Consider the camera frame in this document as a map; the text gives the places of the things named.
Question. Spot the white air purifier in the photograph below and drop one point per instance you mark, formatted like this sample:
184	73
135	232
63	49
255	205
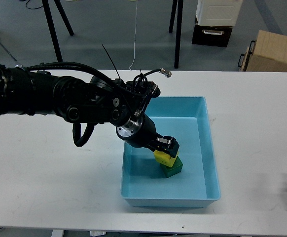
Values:
218	12

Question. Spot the black right table leg frame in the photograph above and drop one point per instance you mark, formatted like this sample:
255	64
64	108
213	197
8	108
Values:
176	15

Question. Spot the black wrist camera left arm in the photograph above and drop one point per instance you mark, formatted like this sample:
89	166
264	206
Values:
144	91

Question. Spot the dark green cube block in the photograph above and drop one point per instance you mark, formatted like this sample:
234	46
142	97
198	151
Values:
171	171

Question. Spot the black cable bundle left arm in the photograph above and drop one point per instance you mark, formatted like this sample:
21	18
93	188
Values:
87	104

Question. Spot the yellow cube block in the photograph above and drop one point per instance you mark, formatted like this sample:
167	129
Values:
164	158

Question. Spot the light blue plastic bin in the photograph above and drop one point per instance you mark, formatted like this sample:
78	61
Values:
143	182

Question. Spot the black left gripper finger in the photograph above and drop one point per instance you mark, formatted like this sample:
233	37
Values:
165	144

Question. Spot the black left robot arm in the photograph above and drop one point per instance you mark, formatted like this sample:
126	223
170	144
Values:
31	92

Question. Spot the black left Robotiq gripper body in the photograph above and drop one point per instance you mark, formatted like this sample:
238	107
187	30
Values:
138	133

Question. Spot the light wooden crate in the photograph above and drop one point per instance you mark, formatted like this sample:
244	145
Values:
268	53

